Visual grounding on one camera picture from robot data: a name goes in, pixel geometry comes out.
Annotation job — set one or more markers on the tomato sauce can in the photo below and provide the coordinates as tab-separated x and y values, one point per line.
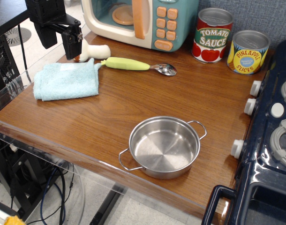
211	35

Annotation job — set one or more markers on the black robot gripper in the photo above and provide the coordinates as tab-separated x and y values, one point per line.
49	15

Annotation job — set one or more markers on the light blue folded towel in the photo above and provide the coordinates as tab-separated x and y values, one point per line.
59	81

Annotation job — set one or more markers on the pineapple slices can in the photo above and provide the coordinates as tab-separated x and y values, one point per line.
248	51

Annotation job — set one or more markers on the toy microwave oven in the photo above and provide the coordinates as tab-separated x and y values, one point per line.
161	25

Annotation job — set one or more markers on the green handled metal spoon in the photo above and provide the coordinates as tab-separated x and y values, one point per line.
134	65

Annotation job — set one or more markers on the white plush mushroom utensil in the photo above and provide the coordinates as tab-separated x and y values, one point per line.
93	51

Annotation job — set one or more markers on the stainless steel pot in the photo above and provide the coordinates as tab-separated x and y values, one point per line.
164	147

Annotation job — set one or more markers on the dark blue toy stove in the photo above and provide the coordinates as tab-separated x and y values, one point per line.
259	195

